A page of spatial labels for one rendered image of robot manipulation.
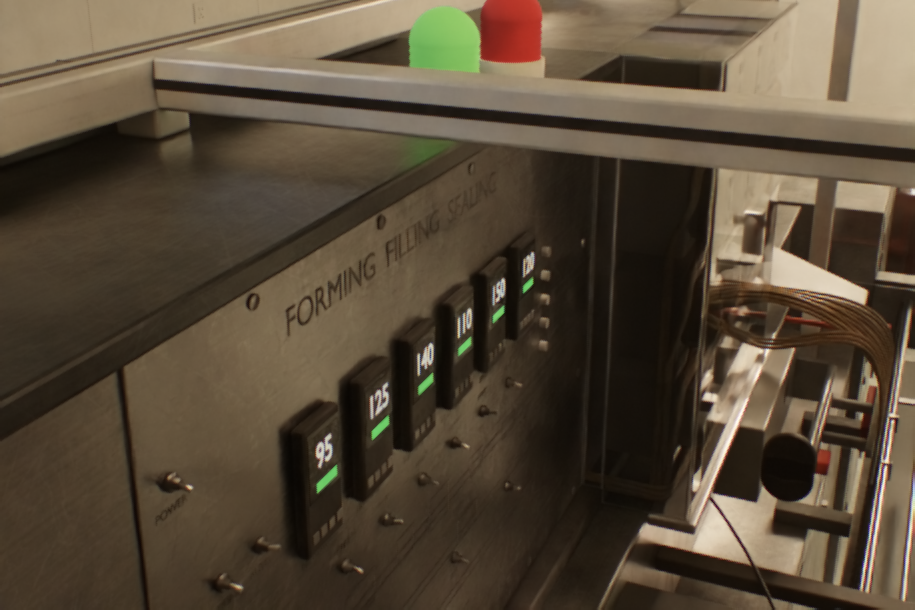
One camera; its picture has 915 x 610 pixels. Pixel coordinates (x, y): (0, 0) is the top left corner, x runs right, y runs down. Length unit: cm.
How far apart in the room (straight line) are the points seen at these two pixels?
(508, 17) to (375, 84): 30
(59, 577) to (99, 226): 21
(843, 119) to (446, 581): 57
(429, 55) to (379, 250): 19
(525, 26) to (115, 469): 61
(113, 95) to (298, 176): 15
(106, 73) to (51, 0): 372
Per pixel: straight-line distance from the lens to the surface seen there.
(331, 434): 75
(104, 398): 57
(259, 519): 72
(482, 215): 97
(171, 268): 60
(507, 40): 105
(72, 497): 57
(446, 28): 91
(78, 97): 81
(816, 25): 594
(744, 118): 69
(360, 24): 114
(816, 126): 69
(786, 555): 199
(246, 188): 74
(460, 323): 92
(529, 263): 107
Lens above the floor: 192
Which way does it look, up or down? 20 degrees down
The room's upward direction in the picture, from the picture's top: straight up
